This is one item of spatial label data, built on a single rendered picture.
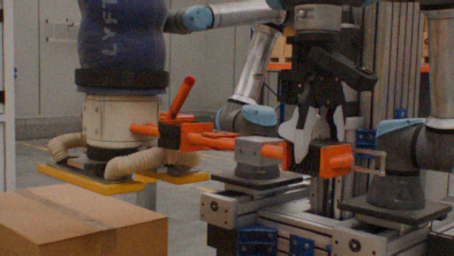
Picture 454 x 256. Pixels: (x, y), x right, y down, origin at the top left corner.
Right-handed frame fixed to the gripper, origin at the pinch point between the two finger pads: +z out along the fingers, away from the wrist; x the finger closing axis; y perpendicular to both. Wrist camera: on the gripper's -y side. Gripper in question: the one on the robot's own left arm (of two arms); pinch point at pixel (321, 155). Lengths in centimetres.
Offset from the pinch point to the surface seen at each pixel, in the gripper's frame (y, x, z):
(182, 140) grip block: 31.0, 4.7, 0.6
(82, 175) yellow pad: 56, 14, 11
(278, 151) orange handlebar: 6.4, 3.4, -0.3
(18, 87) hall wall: 963, -319, 23
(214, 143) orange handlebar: 22.5, 3.7, 0.3
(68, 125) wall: 953, -417, 100
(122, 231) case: 70, -6, 31
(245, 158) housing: 14.0, 3.6, 2.0
